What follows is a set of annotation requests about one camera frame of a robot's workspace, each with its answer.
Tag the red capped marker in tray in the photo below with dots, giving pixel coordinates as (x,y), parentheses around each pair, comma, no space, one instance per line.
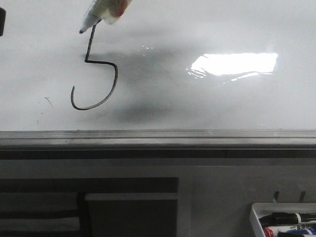
(272,231)

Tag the left black tray hook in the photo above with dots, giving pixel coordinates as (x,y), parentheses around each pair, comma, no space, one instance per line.
(275,197)

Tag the white marker tray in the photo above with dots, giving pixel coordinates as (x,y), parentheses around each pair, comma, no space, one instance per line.
(259,210)

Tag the black capped marker in tray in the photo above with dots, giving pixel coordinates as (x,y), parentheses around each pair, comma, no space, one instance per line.
(284,218)

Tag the grey aluminium whiteboard ledge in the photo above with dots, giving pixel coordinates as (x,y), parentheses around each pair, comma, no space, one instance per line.
(195,143)

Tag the white whiteboard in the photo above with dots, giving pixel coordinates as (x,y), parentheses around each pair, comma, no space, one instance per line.
(170,64)

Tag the black object at left edge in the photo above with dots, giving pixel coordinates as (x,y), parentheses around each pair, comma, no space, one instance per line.
(2,20)

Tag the dark chair back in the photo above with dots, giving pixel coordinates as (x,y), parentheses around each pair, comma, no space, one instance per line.
(110,207)

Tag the blue capped marker in tray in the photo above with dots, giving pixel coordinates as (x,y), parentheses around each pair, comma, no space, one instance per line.
(298,233)

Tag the white black-tipped whiteboard marker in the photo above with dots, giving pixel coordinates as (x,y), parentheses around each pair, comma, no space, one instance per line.
(107,10)

